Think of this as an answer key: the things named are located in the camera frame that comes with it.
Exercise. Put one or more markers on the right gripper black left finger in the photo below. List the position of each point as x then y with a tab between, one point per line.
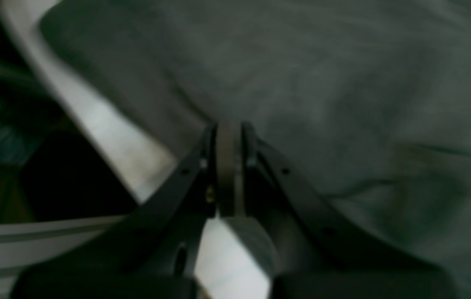
151	253

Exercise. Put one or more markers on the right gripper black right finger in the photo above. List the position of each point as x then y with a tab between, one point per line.
320	253

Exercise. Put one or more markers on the dark grey t-shirt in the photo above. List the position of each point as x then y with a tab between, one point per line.
371	99

